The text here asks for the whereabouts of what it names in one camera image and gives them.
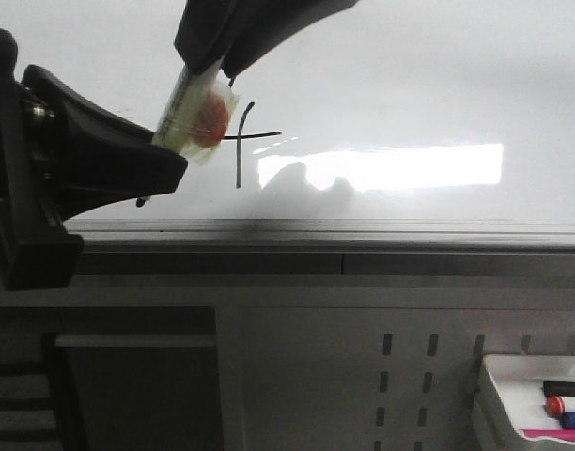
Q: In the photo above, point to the white plastic storage bin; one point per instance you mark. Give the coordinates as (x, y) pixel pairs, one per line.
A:
(510, 398)

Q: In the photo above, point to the pink paper in bin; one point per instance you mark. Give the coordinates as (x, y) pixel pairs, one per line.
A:
(565, 435)

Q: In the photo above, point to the black marker in bin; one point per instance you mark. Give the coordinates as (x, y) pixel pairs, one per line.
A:
(558, 388)

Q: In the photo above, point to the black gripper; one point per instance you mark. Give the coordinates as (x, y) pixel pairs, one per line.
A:
(94, 159)

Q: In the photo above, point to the white whiteboard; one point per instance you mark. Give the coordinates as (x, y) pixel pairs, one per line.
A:
(395, 121)

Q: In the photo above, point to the white slotted pegboard panel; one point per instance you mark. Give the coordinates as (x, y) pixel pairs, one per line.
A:
(366, 378)

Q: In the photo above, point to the white whiteboard marker with tape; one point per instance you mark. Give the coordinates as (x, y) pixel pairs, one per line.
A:
(197, 115)

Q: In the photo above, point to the dark shelf unit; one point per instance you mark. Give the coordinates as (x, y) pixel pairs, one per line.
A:
(109, 379)

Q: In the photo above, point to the orange capped marker in bin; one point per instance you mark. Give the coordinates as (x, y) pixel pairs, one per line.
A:
(556, 406)

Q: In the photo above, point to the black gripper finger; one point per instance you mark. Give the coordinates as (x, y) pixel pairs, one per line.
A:
(238, 33)

